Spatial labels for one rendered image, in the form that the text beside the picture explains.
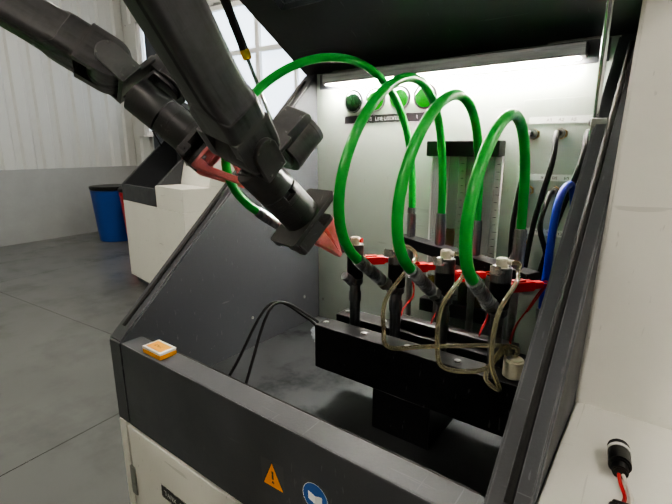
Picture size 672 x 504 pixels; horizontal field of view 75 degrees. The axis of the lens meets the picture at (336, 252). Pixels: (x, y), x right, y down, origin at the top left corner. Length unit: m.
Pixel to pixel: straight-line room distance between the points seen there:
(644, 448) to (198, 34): 0.58
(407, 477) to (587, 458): 0.18
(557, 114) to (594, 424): 0.52
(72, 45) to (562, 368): 0.71
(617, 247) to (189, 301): 0.71
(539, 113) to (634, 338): 0.44
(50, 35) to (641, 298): 0.80
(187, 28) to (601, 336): 0.54
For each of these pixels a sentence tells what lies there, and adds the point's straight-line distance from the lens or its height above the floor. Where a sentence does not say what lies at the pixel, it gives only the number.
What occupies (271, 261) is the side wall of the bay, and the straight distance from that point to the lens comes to 1.03.
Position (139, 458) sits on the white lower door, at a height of 0.73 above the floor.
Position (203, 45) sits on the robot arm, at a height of 1.36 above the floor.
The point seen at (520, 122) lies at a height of 1.31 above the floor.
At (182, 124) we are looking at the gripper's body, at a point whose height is 1.31.
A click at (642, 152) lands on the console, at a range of 0.62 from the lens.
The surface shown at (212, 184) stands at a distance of 3.57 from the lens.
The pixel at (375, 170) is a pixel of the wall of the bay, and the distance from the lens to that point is 1.02.
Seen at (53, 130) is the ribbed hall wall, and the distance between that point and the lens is 7.63.
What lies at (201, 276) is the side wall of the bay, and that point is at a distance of 0.91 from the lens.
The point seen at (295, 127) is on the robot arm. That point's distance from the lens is 0.59.
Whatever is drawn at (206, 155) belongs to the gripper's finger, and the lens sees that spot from 0.68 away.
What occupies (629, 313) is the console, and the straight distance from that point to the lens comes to 0.60.
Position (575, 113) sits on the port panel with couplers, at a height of 1.33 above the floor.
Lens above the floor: 1.27
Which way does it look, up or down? 13 degrees down
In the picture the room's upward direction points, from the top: straight up
